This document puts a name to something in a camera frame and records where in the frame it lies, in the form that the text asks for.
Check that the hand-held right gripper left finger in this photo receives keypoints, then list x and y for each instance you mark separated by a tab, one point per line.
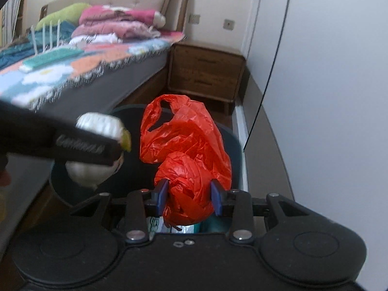
161	195

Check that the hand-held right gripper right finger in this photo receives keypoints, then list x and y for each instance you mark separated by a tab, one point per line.
216	197

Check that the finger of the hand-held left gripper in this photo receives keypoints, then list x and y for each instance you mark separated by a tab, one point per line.
114	153

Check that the dark green trash bin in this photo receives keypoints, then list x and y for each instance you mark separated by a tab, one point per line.
133	169

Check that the white wrapper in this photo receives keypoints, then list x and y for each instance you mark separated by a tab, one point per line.
97	124

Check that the red plastic bag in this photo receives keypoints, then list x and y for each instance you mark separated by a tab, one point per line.
188	145

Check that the person's left hand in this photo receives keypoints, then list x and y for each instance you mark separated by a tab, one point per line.
3	179

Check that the white snack packet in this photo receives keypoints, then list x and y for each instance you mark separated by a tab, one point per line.
154	225

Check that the teal grid board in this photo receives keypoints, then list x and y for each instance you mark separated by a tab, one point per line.
51	58

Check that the wooden bed with beige headboard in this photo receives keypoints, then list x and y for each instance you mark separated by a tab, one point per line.
133	75

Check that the teal checked quilt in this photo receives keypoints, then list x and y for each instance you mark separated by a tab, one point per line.
12	57

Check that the white router with antennas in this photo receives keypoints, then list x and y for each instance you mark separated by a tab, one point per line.
45	38

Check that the floral printed blanket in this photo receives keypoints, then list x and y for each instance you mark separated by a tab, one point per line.
100	51

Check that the white printed garment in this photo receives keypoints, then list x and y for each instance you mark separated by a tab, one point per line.
94	39

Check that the white curtain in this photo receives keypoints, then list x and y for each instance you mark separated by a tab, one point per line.
12	21

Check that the wooden nightstand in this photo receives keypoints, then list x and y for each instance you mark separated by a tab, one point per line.
206	75

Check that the green pillow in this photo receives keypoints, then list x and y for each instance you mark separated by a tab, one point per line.
60	14

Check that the pink folded garment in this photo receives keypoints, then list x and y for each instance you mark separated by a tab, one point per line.
121	30

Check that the pink folded blankets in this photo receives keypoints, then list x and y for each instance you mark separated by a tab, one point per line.
121	15

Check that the white and grey wardrobe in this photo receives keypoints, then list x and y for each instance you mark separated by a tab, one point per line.
318	66

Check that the wall socket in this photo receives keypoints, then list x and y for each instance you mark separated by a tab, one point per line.
229	24
194	18

